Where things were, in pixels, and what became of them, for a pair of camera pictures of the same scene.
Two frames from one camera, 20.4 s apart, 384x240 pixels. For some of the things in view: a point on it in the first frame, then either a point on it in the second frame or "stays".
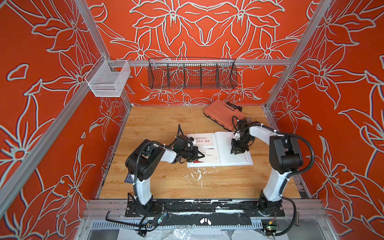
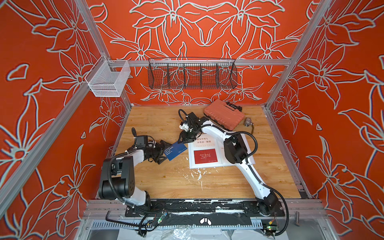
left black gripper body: x=189 y=155 -> x=153 y=153
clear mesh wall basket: x=108 y=78 stays
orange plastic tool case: x=223 y=112 stays
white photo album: x=216 y=147 stays
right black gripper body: x=243 y=144 -> x=191 y=134
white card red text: x=203 y=140 stays
